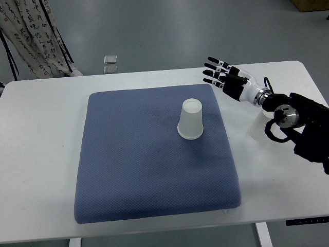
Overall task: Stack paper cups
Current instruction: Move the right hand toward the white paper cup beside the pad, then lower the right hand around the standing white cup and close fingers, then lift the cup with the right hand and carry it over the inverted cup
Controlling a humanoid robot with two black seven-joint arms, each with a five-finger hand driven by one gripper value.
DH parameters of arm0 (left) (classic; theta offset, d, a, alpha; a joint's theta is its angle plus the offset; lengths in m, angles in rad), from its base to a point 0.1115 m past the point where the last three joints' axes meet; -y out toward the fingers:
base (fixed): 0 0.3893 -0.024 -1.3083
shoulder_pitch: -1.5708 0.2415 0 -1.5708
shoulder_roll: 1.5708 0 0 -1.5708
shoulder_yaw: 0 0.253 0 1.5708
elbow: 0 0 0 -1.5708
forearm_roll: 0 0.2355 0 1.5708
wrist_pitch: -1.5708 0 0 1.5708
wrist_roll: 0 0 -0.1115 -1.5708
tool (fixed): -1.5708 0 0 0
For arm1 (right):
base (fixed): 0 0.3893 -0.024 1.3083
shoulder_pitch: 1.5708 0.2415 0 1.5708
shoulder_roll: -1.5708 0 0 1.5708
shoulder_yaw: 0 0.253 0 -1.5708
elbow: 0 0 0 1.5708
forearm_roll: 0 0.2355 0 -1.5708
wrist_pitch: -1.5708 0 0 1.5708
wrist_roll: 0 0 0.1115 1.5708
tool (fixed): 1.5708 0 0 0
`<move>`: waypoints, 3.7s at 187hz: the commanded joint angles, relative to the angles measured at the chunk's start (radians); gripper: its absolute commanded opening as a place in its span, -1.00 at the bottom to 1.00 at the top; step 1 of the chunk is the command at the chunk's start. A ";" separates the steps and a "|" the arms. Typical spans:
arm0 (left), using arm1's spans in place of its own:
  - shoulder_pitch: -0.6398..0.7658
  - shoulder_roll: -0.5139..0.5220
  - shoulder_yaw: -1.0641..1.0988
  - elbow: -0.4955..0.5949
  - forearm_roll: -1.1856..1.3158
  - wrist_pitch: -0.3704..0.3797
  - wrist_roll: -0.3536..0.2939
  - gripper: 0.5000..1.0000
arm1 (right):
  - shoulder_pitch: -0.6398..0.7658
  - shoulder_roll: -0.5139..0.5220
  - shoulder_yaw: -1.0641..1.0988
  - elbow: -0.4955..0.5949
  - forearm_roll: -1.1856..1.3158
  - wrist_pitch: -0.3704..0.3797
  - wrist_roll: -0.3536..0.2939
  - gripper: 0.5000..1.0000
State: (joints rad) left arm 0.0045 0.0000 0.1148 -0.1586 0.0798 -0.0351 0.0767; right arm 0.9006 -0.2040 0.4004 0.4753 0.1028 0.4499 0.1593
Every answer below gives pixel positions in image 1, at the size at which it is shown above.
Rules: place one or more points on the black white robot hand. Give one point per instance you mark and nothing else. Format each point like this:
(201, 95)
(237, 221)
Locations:
(235, 82)

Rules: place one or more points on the white paper cup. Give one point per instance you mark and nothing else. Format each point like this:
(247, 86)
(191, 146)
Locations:
(190, 125)
(257, 127)

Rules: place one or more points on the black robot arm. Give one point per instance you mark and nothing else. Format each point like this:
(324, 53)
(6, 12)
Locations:
(302, 121)

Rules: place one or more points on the white paper cup on cushion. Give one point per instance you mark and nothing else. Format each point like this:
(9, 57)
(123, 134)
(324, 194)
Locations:
(190, 125)

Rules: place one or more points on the brown cardboard box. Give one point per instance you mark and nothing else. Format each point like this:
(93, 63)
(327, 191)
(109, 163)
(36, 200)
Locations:
(310, 5)

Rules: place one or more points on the lower silver floor plate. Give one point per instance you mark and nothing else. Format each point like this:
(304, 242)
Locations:
(110, 69)

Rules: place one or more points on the silver floor plate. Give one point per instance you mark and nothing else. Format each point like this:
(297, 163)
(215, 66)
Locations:
(110, 59)
(110, 69)

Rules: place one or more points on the upper silver floor plate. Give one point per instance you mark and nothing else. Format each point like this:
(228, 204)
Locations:
(110, 59)

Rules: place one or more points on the blue fabric cushion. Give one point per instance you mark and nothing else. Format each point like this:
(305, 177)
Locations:
(134, 164)

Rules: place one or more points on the white table leg right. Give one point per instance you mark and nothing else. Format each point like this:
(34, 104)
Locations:
(263, 234)

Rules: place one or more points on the white table leg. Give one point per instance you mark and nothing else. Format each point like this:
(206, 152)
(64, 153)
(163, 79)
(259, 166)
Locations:
(263, 234)
(75, 242)

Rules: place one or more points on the black desk control panel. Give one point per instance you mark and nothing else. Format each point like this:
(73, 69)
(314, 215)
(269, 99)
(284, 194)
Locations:
(306, 221)

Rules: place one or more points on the calligraphy print trousers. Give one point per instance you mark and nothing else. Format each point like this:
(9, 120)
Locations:
(31, 28)

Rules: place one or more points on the white table leg left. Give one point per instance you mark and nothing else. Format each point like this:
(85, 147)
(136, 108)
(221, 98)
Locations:
(75, 242)

